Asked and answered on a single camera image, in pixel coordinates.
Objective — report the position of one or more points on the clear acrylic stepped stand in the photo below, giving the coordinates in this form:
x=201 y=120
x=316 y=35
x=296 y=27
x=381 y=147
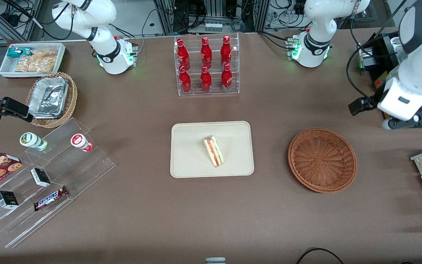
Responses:
x=68 y=172

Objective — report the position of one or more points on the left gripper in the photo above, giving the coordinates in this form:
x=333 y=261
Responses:
x=374 y=99

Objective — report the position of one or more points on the Snickers chocolate bar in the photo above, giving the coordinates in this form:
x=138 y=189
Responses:
x=51 y=198

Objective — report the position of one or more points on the black box with gold print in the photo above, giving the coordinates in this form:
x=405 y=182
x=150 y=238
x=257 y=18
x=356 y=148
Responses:
x=7 y=200

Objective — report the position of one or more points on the clear acrylic bottle rack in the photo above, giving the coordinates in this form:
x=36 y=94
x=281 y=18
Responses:
x=214 y=91

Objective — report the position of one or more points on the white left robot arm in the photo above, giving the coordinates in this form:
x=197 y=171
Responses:
x=319 y=22

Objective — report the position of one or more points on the red drink bottle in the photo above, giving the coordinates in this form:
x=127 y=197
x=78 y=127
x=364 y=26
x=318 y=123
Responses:
x=185 y=80
x=182 y=55
x=226 y=79
x=206 y=53
x=206 y=80
x=226 y=51

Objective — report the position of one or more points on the clear bag of chips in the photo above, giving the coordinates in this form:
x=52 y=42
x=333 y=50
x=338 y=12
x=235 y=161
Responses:
x=39 y=61

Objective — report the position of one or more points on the cream rectangular tray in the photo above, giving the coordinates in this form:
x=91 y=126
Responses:
x=189 y=154

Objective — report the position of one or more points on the small grey white block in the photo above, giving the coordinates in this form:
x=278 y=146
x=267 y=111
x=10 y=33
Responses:
x=215 y=260

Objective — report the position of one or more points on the light wicker basket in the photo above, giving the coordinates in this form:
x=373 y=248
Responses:
x=72 y=99

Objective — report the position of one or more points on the white power strip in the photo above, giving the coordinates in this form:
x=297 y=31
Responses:
x=213 y=26

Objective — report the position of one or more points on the white snack bin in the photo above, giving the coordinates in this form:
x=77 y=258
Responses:
x=4 y=69

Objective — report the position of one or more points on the black box with white label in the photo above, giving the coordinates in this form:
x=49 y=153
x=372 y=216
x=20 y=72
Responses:
x=40 y=177

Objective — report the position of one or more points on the green snack packet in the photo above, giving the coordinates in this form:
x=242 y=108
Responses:
x=15 y=52

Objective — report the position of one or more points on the triangular sandwich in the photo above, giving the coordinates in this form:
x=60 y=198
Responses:
x=214 y=151

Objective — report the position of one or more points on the green lidded yogurt cup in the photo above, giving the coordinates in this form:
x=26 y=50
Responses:
x=30 y=140

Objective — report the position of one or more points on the aluminium foil tray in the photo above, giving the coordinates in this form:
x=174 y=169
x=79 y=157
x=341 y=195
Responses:
x=48 y=97

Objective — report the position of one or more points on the red lidded yogurt cup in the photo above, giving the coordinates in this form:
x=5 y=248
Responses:
x=79 y=141

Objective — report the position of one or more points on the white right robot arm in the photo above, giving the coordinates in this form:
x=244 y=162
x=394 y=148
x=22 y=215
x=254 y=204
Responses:
x=101 y=33

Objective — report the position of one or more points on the black control box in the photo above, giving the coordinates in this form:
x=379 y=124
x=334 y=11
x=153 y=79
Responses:
x=383 y=51

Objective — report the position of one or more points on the brown wicker basket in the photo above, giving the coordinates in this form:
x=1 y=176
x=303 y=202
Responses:
x=322 y=161

